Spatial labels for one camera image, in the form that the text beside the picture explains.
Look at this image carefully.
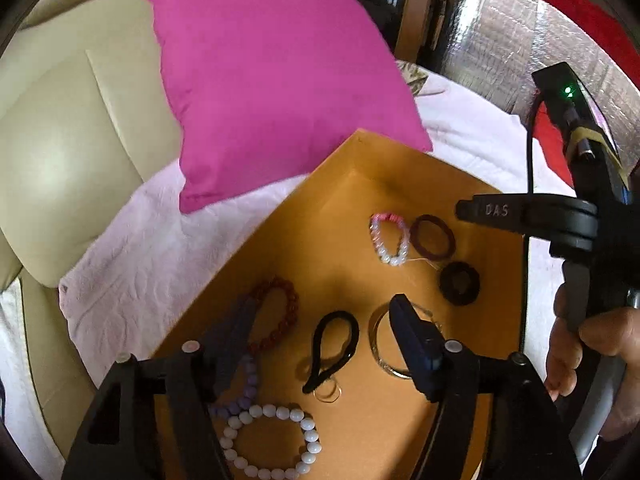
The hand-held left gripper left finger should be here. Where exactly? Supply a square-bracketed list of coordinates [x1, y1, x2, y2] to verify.
[61, 294, 258, 480]

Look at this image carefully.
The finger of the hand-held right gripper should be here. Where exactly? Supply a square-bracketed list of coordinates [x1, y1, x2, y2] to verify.
[456, 194, 577, 236]

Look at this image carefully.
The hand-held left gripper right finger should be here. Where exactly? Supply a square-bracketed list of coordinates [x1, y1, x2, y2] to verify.
[389, 294, 583, 480]

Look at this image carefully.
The purple bead bracelet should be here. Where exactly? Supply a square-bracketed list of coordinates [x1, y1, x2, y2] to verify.
[209, 355, 260, 423]

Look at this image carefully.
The silver bangle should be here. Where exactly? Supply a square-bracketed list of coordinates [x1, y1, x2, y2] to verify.
[368, 302, 443, 378]

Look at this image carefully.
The dark brown scrunchie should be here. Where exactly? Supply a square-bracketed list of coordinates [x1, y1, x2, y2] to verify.
[440, 261, 482, 307]

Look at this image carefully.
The red bead bracelet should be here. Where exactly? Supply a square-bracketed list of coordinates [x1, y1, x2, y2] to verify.
[245, 276, 300, 356]

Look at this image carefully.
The black hair tie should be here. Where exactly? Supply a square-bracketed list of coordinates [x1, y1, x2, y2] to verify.
[301, 310, 361, 395]

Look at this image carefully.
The orange cardboard box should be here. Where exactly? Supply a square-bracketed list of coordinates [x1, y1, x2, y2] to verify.
[150, 129, 531, 480]

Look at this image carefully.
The maroon hair tie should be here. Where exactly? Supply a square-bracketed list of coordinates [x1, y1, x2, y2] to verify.
[410, 214, 457, 261]

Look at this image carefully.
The pink clear bead bracelet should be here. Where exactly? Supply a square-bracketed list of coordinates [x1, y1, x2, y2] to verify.
[370, 212, 412, 267]

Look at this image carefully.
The white bead bracelet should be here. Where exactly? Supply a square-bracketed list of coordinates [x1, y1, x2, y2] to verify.
[218, 404, 321, 480]

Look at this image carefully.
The person's right hand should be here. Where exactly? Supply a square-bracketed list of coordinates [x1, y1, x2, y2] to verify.
[544, 284, 640, 443]

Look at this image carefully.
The red cloth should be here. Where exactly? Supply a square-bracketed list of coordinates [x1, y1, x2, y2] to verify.
[520, 0, 640, 91]
[532, 120, 577, 195]

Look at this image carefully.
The pale pink fleece blanket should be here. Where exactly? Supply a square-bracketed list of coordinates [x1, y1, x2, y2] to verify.
[0, 72, 581, 480]

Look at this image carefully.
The floral patterned cloth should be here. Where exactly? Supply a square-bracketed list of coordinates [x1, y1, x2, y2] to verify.
[395, 60, 431, 96]

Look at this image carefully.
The silver foil mat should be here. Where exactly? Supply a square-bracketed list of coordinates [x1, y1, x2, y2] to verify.
[440, 0, 640, 171]

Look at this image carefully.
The yellow wooden cabinet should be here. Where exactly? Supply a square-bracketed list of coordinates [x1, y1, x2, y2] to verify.
[295, 0, 451, 61]

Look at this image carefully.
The beige leather sofa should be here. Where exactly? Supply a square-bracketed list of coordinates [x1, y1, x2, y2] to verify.
[0, 0, 311, 461]

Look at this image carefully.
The magenta pillow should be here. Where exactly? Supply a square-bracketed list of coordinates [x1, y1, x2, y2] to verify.
[145, 0, 433, 215]

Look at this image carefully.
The black cable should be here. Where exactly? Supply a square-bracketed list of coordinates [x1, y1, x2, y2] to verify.
[517, 87, 546, 356]

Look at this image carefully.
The small gold ring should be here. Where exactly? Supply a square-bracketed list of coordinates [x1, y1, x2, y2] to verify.
[314, 380, 343, 403]

